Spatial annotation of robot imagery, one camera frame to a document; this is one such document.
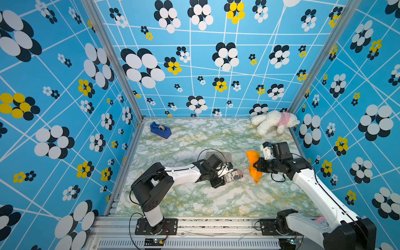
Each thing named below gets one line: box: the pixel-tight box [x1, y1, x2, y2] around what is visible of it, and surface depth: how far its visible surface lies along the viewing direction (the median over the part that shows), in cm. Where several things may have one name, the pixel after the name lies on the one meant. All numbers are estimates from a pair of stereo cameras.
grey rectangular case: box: [205, 151, 232, 163], surface depth 97 cm
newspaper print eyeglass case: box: [222, 168, 244, 183], surface depth 87 cm
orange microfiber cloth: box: [245, 150, 263, 184], surface depth 81 cm
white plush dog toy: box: [251, 110, 301, 136], surface depth 110 cm
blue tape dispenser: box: [150, 121, 172, 140], surface depth 109 cm
